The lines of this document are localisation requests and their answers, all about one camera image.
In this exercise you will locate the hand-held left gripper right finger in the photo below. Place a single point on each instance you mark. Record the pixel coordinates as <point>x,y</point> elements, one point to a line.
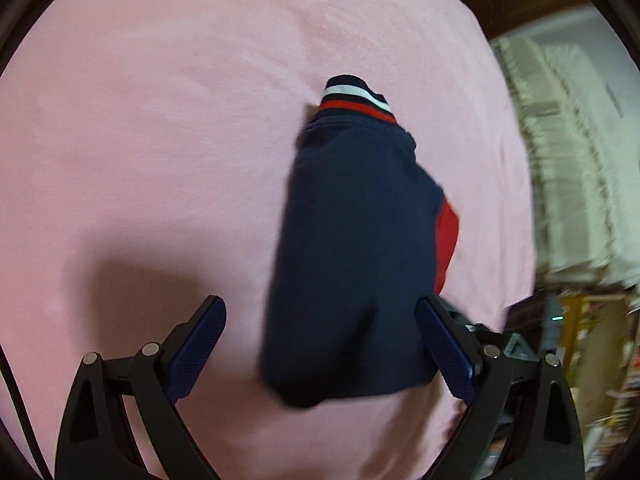
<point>445,345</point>

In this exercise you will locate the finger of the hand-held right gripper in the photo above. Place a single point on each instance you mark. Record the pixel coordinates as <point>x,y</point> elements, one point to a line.
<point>467,327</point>

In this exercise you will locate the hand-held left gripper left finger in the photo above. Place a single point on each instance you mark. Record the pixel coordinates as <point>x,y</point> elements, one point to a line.
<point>200,345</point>

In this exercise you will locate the navy and red varsity jacket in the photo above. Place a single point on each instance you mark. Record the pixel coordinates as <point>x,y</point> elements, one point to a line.
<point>350,260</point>

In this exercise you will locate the cluttered shelf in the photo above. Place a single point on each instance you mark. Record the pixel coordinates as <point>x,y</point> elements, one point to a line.
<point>605,370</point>

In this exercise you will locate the white ruffled cloth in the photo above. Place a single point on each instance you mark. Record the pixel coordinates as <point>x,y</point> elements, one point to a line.
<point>575,150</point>

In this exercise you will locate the pink bed sheet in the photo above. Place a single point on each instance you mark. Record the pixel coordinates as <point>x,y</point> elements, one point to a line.
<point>150,135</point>

